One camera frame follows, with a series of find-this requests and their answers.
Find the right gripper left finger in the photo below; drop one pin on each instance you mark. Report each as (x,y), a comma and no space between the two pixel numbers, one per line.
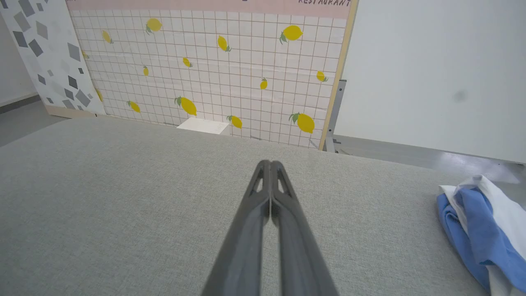
(246,246)

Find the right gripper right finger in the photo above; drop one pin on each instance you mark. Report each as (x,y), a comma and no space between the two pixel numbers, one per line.
(296,246)

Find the blue and white garment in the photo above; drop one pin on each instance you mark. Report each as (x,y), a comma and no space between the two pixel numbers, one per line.
(485,230)

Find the white box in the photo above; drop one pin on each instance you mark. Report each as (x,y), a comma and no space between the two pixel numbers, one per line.
(203,125)

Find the grey metal panel stand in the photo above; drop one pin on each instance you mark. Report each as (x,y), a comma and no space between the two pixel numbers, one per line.
(333,115)

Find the lemon print tiled panel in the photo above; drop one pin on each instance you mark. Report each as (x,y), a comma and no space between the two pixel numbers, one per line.
(205,74)

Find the terrazzo print panel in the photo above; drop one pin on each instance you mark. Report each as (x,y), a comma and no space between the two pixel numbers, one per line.
(49,57)

